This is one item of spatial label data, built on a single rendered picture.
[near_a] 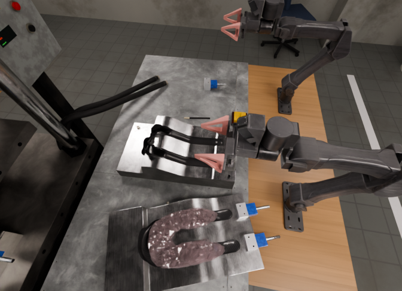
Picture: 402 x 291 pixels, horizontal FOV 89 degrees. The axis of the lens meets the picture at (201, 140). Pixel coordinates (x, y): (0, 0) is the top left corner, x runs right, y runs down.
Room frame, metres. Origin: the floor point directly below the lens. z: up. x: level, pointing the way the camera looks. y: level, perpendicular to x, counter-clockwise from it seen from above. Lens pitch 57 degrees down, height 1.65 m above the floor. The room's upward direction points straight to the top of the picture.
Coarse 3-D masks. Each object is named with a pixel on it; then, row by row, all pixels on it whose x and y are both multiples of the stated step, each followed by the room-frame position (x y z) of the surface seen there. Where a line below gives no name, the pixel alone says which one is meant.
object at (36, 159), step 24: (48, 144) 0.54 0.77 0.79; (96, 144) 0.56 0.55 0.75; (24, 168) 0.41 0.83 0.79; (48, 168) 0.41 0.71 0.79; (72, 168) 0.41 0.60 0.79; (0, 192) 0.29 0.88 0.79; (24, 192) 0.29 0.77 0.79; (48, 192) 0.29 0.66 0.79; (72, 192) 0.30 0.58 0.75; (0, 216) 0.19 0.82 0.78; (24, 216) 0.19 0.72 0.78; (48, 216) 0.19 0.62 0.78; (24, 240) 0.10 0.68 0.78; (48, 240) 0.10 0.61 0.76; (24, 264) 0.02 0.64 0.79; (0, 288) -0.05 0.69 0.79; (24, 288) -0.05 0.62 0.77
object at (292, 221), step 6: (282, 186) 0.31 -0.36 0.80; (288, 186) 0.31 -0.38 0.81; (288, 192) 0.28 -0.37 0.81; (288, 198) 0.24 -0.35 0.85; (288, 204) 0.22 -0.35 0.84; (288, 210) 0.21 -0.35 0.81; (294, 210) 0.20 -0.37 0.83; (288, 216) 0.19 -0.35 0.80; (294, 216) 0.18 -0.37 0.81; (300, 216) 0.18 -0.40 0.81; (288, 222) 0.16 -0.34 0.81; (294, 222) 0.16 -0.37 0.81; (300, 222) 0.16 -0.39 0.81; (288, 228) 0.14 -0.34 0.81; (294, 228) 0.14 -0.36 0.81; (300, 228) 0.14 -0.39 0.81
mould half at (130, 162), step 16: (144, 128) 0.58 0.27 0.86; (176, 128) 0.54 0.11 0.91; (192, 128) 0.56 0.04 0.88; (128, 144) 0.49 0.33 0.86; (160, 144) 0.45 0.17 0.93; (176, 144) 0.46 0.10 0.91; (192, 144) 0.48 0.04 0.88; (224, 144) 0.47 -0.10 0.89; (128, 160) 0.41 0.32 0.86; (144, 160) 0.37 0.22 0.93; (160, 160) 0.37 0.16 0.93; (128, 176) 0.36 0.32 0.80; (144, 176) 0.35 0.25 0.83; (160, 176) 0.34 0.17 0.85; (176, 176) 0.33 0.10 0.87; (192, 176) 0.32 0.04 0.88; (208, 176) 0.32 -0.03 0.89; (224, 176) 0.32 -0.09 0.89
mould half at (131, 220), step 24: (120, 216) 0.16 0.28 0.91; (144, 216) 0.16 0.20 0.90; (120, 240) 0.09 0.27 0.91; (192, 240) 0.09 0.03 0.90; (216, 240) 0.09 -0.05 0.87; (240, 240) 0.09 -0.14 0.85; (120, 264) 0.02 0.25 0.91; (144, 264) 0.02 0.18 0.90; (216, 264) 0.02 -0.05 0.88; (240, 264) 0.02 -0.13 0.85; (120, 288) -0.04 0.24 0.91; (144, 288) -0.04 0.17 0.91; (168, 288) -0.04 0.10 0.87
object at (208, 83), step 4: (204, 80) 0.94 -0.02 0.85; (208, 80) 0.93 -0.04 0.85; (212, 80) 0.95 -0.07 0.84; (216, 80) 0.95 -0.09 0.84; (204, 84) 0.93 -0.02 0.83; (208, 84) 0.91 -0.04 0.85; (212, 84) 0.91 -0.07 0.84; (216, 84) 0.91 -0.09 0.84; (220, 84) 0.93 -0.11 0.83; (224, 84) 0.93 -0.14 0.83; (204, 88) 0.92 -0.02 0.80; (208, 88) 0.91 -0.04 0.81
